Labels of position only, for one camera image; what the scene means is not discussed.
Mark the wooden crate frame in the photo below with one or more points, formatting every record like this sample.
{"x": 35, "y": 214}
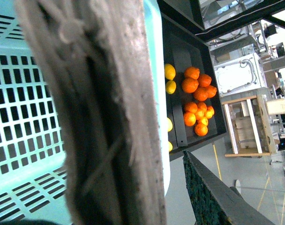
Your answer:
{"x": 249, "y": 127}

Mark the large orange left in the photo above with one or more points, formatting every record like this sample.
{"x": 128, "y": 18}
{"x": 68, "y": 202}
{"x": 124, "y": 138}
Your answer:
{"x": 189, "y": 85}

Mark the small orange upper left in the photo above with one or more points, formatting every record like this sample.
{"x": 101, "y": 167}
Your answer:
{"x": 191, "y": 107}

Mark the large orange top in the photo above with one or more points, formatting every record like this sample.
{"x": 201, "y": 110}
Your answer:
{"x": 192, "y": 72}

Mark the large orange far right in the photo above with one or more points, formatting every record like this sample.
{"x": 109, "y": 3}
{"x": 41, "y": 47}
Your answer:
{"x": 211, "y": 91}

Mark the small orange lower left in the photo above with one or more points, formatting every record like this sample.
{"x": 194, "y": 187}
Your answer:
{"x": 189, "y": 118}

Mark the white appliance back panel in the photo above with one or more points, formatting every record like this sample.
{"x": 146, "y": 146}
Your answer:
{"x": 240, "y": 75}

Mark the yellow lemon bottom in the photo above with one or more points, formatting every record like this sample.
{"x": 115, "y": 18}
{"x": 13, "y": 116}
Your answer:
{"x": 170, "y": 145}

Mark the small orange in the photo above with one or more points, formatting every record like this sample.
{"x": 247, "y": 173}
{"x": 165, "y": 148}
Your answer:
{"x": 201, "y": 129}
{"x": 189, "y": 118}
{"x": 191, "y": 107}
{"x": 209, "y": 112}

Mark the small orange right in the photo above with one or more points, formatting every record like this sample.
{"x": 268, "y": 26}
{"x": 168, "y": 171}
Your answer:
{"x": 209, "y": 112}

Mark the light teal plastic basket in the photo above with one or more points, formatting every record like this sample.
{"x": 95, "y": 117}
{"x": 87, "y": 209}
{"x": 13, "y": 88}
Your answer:
{"x": 83, "y": 134}

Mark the dark wooden display shelf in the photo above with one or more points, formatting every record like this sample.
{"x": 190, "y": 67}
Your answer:
{"x": 185, "y": 48}

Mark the large orange lower middle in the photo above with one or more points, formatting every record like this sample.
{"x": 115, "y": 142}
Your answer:
{"x": 200, "y": 94}

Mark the large orange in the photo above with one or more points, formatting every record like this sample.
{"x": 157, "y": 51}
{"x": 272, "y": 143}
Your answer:
{"x": 211, "y": 91}
{"x": 204, "y": 80}
{"x": 189, "y": 85}
{"x": 200, "y": 94}
{"x": 192, "y": 72}

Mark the yellow lemon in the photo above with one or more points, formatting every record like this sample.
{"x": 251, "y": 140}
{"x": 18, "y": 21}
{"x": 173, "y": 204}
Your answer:
{"x": 170, "y": 71}
{"x": 170, "y": 145}
{"x": 169, "y": 124}
{"x": 170, "y": 87}

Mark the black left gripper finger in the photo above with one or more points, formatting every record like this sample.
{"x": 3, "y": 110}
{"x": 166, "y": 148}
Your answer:
{"x": 213, "y": 202}

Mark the small orange bottom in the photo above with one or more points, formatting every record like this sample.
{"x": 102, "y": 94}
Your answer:
{"x": 201, "y": 129}

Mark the yellow lemon upper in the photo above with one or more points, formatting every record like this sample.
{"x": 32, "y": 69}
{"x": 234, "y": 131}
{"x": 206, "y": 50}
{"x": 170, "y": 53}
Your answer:
{"x": 170, "y": 71}

